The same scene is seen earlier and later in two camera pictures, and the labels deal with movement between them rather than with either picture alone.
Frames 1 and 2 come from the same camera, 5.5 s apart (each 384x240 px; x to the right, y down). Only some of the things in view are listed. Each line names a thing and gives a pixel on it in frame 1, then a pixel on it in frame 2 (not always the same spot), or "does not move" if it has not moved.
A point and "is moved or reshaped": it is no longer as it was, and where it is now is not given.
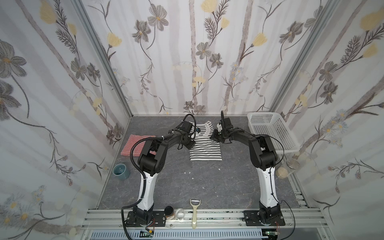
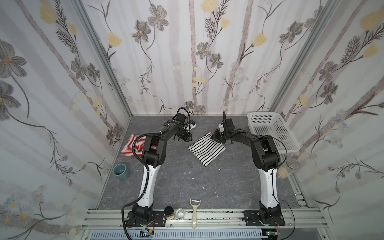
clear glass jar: [283, 171] does not move
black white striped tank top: [205, 148] is moved or reshaped
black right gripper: [215, 137] does not move
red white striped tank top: [137, 151] does not move
